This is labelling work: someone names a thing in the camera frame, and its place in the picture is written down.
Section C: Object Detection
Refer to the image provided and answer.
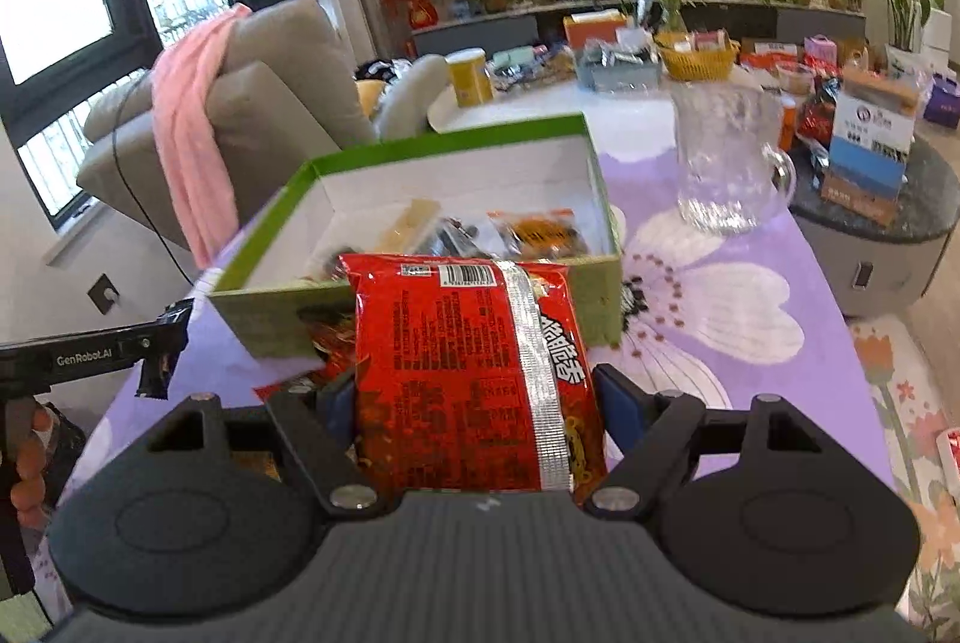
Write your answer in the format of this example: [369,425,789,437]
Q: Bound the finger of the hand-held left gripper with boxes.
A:
[136,301,194,401]

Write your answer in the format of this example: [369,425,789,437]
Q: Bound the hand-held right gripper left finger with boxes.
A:
[142,369,395,516]

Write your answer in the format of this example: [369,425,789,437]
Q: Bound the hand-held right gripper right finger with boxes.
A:
[582,365,818,516]

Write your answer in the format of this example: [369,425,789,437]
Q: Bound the green cardboard box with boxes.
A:
[206,113,625,363]

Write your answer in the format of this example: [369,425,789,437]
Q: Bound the red silver-seam snack packet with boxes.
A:
[336,253,610,509]

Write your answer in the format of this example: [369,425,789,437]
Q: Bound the person's left hand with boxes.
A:
[9,403,57,530]

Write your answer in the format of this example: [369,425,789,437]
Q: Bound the red patterned snack packet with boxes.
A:
[253,313,357,405]

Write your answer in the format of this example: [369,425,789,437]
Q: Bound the purple floral tablecloth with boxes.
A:
[45,151,901,643]

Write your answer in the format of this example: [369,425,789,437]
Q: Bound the pile of snack packets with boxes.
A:
[304,196,593,284]

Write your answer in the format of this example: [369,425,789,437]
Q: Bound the pink towel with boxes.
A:
[150,4,252,269]

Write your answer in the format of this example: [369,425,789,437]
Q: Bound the clear glass pitcher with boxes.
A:
[670,83,797,235]

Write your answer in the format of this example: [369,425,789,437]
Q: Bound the beige armchair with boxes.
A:
[75,0,451,254]

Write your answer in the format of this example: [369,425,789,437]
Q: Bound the floral rug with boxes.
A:
[847,313,960,643]

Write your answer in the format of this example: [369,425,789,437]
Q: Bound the round grey side table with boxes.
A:
[787,118,960,320]

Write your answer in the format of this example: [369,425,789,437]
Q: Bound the white coffee table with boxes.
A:
[427,53,788,156]

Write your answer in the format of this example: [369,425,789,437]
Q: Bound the grey plastic tray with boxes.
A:
[574,38,665,92]

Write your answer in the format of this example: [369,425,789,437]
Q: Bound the yellow canister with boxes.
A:
[445,47,496,108]

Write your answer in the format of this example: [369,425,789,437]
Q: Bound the yellow woven basket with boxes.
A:
[654,31,740,83]

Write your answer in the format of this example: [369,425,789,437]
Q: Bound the red snack bags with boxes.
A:
[796,80,845,152]

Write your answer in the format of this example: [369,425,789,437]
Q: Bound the heap of assorted dark wrappers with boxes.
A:
[487,43,578,89]

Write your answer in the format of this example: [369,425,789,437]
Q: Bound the blue white printed carton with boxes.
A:
[819,61,922,228]

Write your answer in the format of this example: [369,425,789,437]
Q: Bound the clear plastic cup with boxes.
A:
[776,61,815,96]

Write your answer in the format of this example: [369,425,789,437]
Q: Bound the orange tissue box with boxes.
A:
[562,13,631,51]

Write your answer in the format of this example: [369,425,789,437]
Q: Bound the grey television cabinet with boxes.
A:
[411,0,867,59]

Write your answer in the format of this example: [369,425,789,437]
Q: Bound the purple gift bag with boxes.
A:
[922,73,960,130]

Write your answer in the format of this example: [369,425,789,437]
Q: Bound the small white cabinet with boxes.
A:
[919,8,957,70]

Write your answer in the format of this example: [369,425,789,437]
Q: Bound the dark wall socket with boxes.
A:
[88,273,121,314]

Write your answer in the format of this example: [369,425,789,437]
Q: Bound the black cable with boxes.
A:
[111,73,197,284]

